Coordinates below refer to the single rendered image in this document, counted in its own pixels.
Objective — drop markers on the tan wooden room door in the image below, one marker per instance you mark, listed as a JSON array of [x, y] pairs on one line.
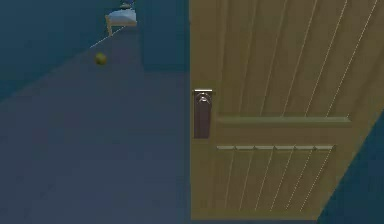
[[283, 83]]

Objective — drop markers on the yellow-green ball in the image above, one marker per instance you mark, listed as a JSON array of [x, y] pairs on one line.
[[100, 59]]

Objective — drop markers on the wooden bed with pale bedding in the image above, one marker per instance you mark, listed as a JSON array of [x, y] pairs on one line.
[[121, 17]]

